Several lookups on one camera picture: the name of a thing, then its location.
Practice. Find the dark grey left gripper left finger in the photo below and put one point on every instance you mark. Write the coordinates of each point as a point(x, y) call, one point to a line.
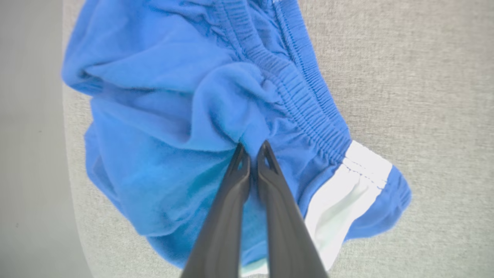
point(225, 227)

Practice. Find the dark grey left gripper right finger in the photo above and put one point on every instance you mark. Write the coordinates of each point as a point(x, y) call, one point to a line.
point(287, 231)

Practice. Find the blue shorts with white stripe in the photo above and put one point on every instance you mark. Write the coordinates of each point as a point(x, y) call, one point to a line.
point(185, 116)

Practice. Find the grey fabric sofa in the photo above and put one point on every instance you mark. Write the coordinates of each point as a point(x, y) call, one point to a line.
point(417, 96)

